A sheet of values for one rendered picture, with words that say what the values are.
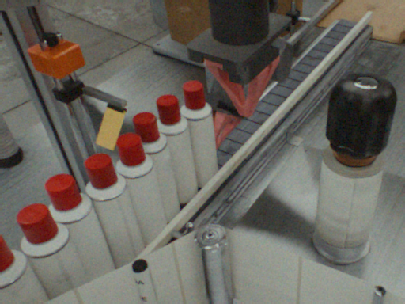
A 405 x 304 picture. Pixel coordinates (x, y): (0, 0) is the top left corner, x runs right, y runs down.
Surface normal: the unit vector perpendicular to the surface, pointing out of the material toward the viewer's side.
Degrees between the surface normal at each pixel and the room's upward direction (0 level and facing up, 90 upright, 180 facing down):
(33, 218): 2
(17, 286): 90
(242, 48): 1
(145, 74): 0
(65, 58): 90
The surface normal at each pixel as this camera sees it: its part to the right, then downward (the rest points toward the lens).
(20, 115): -0.01, -0.73
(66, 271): 0.75, 0.44
